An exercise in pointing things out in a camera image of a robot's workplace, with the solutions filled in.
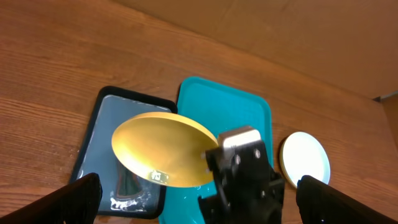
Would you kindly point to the small dark blue tray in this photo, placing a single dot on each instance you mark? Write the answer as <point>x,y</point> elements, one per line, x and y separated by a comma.
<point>124,194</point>

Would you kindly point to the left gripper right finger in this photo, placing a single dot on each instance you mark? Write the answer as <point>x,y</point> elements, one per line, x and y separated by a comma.
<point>320,203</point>

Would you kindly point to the large teal serving tray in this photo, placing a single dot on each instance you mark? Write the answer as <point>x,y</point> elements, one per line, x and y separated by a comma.
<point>219,108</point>

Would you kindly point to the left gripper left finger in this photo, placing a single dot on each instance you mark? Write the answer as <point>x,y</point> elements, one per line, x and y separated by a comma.
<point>77,202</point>

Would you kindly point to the light blue plate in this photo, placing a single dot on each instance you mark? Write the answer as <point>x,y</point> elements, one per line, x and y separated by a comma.
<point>304,155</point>

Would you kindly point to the yellow-green plate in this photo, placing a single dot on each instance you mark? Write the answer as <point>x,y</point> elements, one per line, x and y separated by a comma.
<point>282,165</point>
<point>165,148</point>

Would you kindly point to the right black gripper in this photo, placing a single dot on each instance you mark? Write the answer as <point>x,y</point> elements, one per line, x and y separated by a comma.
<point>248,190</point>

